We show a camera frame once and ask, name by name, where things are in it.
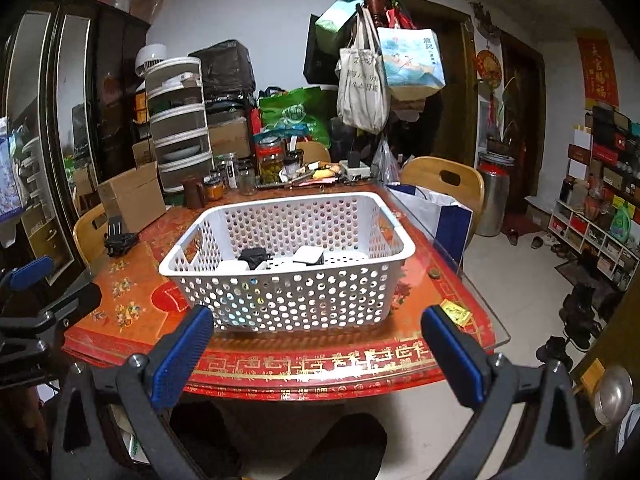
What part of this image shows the black phone holder stand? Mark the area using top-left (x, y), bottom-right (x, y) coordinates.
top-left (104, 216), bottom-right (139, 258)

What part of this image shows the stainless steel barrel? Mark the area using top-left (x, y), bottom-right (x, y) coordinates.
top-left (476, 152), bottom-right (514, 237)

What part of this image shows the black power adapter with cable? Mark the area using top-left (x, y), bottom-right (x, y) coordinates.
top-left (238, 247), bottom-right (271, 270)

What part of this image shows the white storage shelf unit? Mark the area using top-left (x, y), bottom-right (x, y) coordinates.
top-left (548, 103), bottom-right (639, 290)

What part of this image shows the small amber honey jar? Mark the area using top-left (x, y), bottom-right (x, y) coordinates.
top-left (203, 176), bottom-right (226, 202)

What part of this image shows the right wooden chair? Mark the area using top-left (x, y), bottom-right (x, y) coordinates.
top-left (400, 156), bottom-right (485, 229)

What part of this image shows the brown ceramic mug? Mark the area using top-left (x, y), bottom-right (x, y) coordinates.
top-left (182, 177), bottom-right (206, 209)

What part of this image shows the empty clear glass jar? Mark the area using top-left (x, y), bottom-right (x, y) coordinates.
top-left (238, 164), bottom-right (256, 196)

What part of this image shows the white perforated plastic basket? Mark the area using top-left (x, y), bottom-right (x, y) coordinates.
top-left (158, 192), bottom-right (416, 333)

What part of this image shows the black glass door cabinet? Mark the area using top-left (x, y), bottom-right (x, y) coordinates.
top-left (1, 0), bottom-right (150, 286)

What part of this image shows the white blue paper bag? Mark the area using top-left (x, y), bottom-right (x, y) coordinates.
top-left (387, 184), bottom-right (474, 266)

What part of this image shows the left wooden chair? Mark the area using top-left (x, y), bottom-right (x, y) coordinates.
top-left (73, 204), bottom-right (107, 268)

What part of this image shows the white square charger front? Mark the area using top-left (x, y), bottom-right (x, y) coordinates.
top-left (292, 245), bottom-right (324, 266)

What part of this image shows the wooden chair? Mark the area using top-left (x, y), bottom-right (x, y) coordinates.
top-left (73, 204), bottom-right (107, 268)
top-left (400, 156), bottom-right (485, 229)

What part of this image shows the large white charger block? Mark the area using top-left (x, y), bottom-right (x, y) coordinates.
top-left (214, 259), bottom-right (250, 275)

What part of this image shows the red patterned tablecloth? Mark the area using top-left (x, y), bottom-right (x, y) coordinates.
top-left (64, 185), bottom-right (506, 400)

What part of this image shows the glass jar with pickles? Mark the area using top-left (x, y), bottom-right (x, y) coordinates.
top-left (256, 136), bottom-right (284, 184)

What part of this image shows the brown cardboard box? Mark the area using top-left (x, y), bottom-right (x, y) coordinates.
top-left (98, 162), bottom-right (166, 233)

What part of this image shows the blue illustrated tote bag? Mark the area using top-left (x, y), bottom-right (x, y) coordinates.
top-left (378, 28), bottom-right (446, 102)

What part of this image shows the white stacked food cover rack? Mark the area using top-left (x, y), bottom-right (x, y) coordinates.
top-left (144, 56), bottom-right (214, 194)

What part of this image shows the beige canvas tote bag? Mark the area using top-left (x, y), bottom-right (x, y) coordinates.
top-left (336, 4), bottom-right (390, 134)

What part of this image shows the green shopping bag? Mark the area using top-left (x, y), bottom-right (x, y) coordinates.
top-left (258, 87), bottom-right (337, 148)

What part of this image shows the small white plug charger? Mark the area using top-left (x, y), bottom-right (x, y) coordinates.
top-left (258, 257), bottom-right (304, 272)

